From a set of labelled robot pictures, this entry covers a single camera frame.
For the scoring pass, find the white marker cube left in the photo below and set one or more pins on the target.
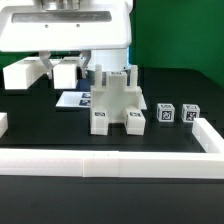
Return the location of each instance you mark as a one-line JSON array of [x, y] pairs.
[[165, 112]]

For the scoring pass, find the white U-shaped fence frame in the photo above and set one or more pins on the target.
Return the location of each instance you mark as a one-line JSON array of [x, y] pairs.
[[206, 165]]

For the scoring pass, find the white chair seat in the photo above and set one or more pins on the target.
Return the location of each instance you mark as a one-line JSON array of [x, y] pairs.
[[119, 92]]

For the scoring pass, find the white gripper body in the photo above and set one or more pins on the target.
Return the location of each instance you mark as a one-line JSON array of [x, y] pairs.
[[35, 25]]

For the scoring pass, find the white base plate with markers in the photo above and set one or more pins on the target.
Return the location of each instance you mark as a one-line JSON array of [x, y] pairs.
[[80, 100]]

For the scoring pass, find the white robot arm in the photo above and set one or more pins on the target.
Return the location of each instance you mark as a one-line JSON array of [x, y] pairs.
[[109, 59]]

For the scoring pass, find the white block at left edge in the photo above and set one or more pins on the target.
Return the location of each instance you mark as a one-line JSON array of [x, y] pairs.
[[3, 122]]

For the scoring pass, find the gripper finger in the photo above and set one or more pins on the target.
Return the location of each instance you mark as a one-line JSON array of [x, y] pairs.
[[85, 57], [45, 58]]

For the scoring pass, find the white chair back frame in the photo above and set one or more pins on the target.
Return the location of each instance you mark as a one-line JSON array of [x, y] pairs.
[[22, 74]]

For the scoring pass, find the white marker cube right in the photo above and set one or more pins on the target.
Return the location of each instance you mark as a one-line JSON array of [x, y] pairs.
[[190, 112]]

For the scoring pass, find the white marker cube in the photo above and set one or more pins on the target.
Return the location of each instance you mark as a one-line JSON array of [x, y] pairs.
[[190, 112], [165, 112]]

